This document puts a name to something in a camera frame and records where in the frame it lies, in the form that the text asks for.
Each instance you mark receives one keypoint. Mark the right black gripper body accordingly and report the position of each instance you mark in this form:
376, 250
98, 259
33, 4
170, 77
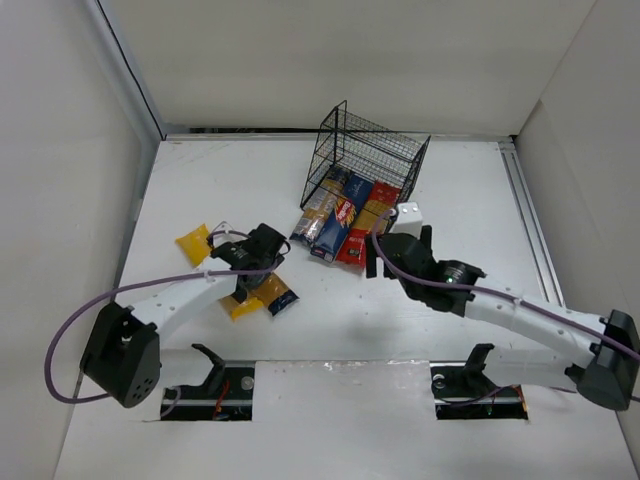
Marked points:
377, 251

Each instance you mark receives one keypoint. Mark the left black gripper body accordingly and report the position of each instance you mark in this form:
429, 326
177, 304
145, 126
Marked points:
270, 240

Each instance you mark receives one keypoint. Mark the dark blue la sicilia spaghetti bag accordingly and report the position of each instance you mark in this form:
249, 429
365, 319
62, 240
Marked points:
275, 294

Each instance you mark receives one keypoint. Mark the red spaghetti bag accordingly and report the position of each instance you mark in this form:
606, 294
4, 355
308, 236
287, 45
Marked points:
382, 198

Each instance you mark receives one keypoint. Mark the blue Barilla spaghetti box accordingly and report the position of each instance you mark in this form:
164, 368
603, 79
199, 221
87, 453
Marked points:
345, 211

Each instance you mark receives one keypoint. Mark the blue clear pasta bag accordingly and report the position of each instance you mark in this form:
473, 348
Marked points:
320, 205

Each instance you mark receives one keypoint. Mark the yellow spaghetti bag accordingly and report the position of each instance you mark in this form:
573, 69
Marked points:
195, 247

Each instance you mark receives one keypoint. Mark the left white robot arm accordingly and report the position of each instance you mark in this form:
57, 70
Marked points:
127, 354

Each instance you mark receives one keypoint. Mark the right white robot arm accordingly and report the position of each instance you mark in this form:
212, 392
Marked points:
594, 356

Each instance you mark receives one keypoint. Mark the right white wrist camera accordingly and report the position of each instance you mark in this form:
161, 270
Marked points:
408, 220

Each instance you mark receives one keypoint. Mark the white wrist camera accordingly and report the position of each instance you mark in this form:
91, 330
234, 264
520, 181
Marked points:
408, 220
222, 232

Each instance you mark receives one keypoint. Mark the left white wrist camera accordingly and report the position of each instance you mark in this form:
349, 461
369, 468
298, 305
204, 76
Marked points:
222, 232

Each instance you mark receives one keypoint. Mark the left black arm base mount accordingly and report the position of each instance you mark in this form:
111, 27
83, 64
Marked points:
201, 386

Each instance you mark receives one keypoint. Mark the black wire mesh shelf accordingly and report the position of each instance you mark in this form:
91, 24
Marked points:
367, 149

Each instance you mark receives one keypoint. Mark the aluminium rail right side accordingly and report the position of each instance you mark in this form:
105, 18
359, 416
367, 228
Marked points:
545, 271

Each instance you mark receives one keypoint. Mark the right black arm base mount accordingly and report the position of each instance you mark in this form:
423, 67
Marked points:
462, 391

